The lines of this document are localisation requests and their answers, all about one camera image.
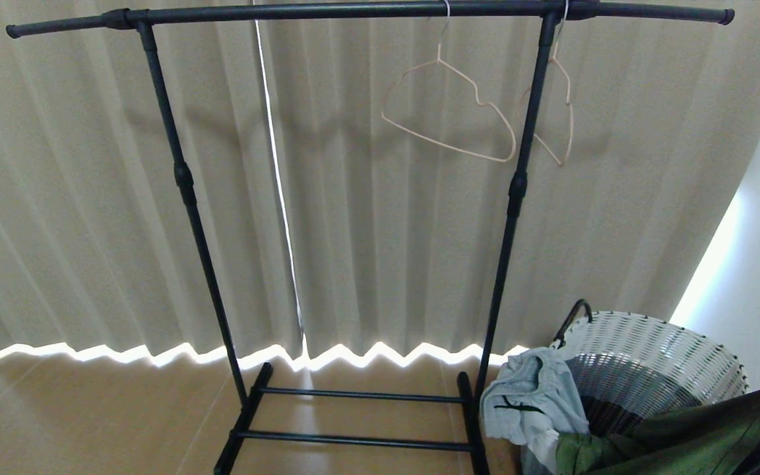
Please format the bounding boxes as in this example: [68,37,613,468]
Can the pink clothes hanger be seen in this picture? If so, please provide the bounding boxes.
[519,0,575,167]
[380,0,518,164]

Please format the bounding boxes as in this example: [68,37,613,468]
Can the pale grey shorts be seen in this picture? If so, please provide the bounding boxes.
[479,348,592,472]

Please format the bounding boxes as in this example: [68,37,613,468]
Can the black clothes rack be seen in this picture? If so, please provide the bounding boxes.
[5,0,736,475]

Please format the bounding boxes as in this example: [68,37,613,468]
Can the white laundry basket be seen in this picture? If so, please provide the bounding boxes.
[550,299,749,475]

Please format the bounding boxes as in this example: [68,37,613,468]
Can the green long-sleeved shirt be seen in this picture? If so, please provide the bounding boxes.
[555,383,760,475]

